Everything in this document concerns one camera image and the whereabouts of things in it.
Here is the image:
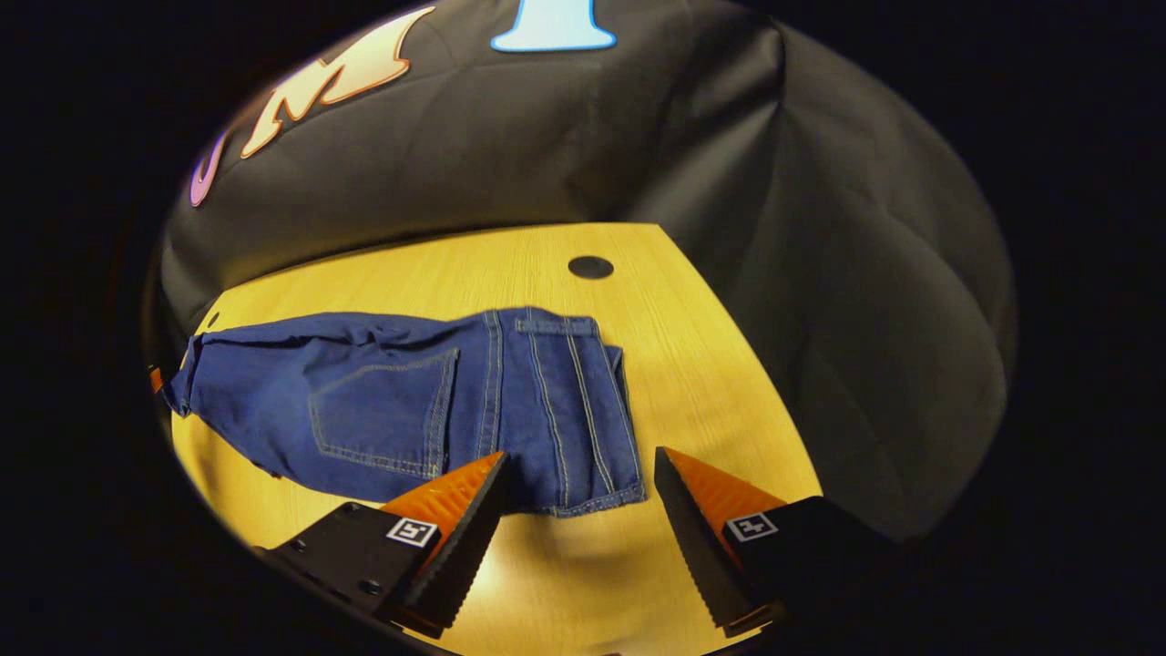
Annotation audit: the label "blue jeans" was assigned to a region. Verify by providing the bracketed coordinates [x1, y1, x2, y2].
[159, 307, 648, 518]

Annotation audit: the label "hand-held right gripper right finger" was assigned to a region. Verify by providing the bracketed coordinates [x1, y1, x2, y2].
[654, 446, 898, 637]

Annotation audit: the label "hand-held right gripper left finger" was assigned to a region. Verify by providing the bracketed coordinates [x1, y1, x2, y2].
[251, 451, 511, 639]

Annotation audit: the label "black backdrop cloth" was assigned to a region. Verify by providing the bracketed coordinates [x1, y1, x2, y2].
[150, 0, 1017, 543]

